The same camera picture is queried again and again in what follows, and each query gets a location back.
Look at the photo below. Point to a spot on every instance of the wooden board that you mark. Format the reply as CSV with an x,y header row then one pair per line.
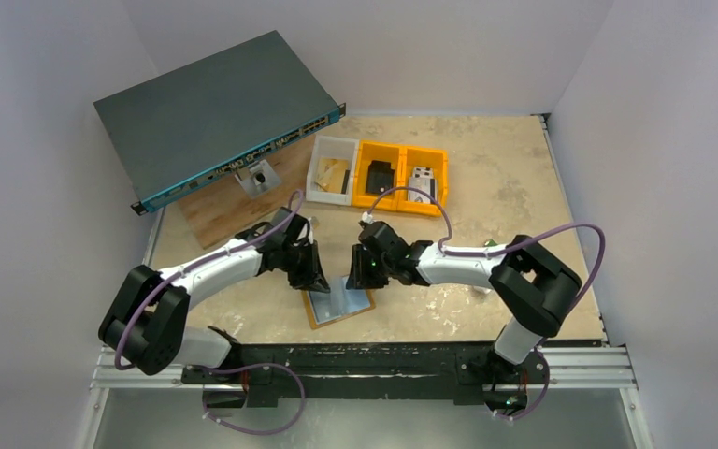
x,y
220,210

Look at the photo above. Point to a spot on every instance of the grey metal bracket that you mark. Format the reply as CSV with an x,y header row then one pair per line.
x,y
258,178

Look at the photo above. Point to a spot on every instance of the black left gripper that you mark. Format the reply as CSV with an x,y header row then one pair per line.
x,y
305,280

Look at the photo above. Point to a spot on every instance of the yellow leather card holder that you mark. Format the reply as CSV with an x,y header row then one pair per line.
x,y
324,309

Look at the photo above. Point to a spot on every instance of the yellow right bin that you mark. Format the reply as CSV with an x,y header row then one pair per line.
x,y
424,157

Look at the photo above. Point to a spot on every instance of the black card stack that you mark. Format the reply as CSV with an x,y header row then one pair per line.
x,y
377,185

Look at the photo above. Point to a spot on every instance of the white VIP card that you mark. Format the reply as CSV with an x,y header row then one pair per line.
x,y
422,190

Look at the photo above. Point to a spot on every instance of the gold cards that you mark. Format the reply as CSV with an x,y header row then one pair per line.
x,y
332,174

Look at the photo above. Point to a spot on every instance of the yellow bin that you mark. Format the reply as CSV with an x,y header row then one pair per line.
x,y
367,152
424,157

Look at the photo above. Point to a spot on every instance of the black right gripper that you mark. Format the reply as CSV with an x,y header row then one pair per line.
x,y
370,261

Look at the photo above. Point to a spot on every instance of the white cards with stripe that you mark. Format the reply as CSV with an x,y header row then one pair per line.
x,y
423,172

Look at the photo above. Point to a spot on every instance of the yellow middle bin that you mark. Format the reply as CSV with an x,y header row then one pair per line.
x,y
367,152

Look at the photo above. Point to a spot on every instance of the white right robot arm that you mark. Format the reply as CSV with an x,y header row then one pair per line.
x,y
538,288

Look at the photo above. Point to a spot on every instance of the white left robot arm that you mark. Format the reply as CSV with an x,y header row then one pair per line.
x,y
146,324

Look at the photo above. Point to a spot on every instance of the white plastic bin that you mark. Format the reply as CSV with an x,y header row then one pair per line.
x,y
331,147

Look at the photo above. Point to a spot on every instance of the grey network switch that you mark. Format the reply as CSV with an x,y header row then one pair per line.
x,y
201,122

